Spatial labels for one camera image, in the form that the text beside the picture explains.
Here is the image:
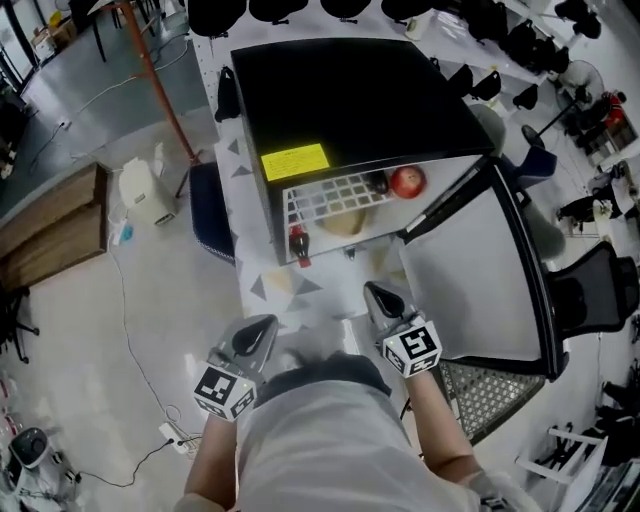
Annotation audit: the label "white shelf unit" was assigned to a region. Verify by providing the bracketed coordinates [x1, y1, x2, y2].
[189, 0, 640, 166]

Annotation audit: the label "person's dark trousers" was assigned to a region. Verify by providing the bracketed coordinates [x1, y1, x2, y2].
[257, 349, 394, 401]

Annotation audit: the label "white square desk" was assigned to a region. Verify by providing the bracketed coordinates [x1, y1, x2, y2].
[514, 422, 609, 486]

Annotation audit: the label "person's right forearm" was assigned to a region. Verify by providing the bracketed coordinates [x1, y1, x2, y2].
[407, 367, 476, 474]

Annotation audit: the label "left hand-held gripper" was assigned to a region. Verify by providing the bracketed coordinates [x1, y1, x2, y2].
[193, 313, 280, 423]

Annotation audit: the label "person's left forearm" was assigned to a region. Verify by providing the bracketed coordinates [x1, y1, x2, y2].
[184, 413, 241, 501]

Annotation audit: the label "navy blue chair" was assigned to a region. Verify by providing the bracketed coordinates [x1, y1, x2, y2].
[188, 161, 237, 265]

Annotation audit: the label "black standing fan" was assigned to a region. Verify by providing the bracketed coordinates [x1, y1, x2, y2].
[522, 58, 606, 146]

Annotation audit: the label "red apple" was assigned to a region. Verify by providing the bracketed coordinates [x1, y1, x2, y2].
[389, 166, 429, 200]

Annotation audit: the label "white triangle-patterned table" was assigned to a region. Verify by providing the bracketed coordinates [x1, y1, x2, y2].
[213, 64, 416, 321]

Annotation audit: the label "cream portable heater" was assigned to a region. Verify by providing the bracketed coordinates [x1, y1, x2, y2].
[118, 158, 180, 227]

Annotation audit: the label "orange coat rack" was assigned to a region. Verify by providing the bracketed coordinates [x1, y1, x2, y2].
[112, 0, 205, 199]

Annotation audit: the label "dark blue chair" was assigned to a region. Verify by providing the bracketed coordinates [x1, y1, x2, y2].
[514, 144, 559, 191]

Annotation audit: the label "beige plastic container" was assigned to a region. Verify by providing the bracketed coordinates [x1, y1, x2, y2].
[317, 207, 374, 239]

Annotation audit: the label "white wire shelf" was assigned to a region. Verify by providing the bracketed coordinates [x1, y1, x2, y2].
[284, 172, 396, 224]

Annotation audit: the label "black mini fridge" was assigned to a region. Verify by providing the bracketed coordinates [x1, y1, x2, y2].
[229, 37, 571, 382]

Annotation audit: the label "black swivel chair base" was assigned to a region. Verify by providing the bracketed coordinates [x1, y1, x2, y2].
[0, 284, 41, 364]

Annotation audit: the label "dark soda bottle red label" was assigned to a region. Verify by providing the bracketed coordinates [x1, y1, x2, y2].
[288, 224, 314, 270]

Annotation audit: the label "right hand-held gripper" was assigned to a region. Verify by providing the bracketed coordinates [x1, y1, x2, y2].
[363, 280, 444, 379]

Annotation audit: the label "white power cable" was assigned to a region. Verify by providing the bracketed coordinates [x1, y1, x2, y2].
[107, 239, 174, 426]

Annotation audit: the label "person's light shirt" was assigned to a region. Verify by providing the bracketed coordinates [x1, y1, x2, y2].
[172, 369, 534, 512]

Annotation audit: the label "black bottle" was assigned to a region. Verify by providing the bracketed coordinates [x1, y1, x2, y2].
[367, 169, 392, 196]

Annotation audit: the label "black mesh office chair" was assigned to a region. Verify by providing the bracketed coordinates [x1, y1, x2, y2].
[547, 241, 640, 344]

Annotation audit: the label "grey upholstered chair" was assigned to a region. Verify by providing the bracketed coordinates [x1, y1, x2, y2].
[519, 197, 569, 261]
[469, 102, 509, 156]

